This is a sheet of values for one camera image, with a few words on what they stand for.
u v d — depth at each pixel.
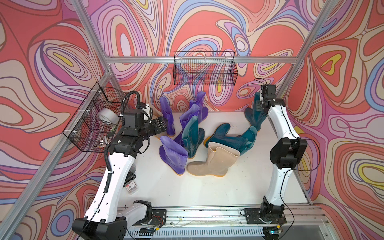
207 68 0.96
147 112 0.52
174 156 0.72
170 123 0.92
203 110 1.22
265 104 0.68
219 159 0.74
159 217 0.73
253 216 0.73
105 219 0.36
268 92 0.72
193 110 0.91
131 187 0.81
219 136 0.95
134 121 0.48
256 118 0.99
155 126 0.60
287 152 0.54
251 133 0.77
